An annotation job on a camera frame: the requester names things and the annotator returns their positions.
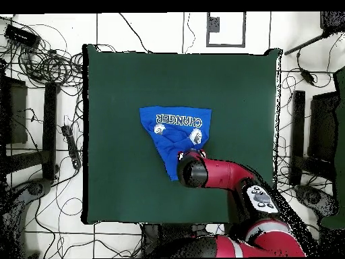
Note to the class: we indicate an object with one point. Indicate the grey square frame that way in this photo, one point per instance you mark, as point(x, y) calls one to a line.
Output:
point(244, 29)

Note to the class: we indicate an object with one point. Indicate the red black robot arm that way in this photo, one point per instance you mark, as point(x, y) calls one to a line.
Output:
point(226, 172)

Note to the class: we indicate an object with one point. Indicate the black rod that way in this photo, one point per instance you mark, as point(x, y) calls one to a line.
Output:
point(304, 44)

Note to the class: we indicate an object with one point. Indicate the blue printed t-shirt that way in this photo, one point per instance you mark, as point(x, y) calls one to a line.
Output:
point(169, 143)

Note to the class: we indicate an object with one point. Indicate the black speckled block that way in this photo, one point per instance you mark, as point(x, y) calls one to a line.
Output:
point(333, 21)

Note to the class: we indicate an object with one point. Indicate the black upright bar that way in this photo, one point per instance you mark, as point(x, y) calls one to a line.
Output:
point(298, 135)
point(49, 129)

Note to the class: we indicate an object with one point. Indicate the dark green table cloth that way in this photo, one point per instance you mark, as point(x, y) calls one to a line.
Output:
point(121, 94)

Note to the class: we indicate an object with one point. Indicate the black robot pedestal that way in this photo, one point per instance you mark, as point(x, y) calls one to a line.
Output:
point(172, 232)

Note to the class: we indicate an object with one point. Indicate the dark flat panel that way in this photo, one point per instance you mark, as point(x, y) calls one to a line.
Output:
point(16, 113)
point(323, 126)

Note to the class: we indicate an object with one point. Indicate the black stand leg with caster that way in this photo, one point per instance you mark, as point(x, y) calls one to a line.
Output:
point(312, 197)
point(35, 188)

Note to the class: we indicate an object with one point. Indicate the black power strip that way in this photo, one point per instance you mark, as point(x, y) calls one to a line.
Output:
point(71, 147)

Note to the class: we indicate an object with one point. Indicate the small dark box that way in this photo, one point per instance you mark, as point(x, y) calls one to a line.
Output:
point(214, 24)

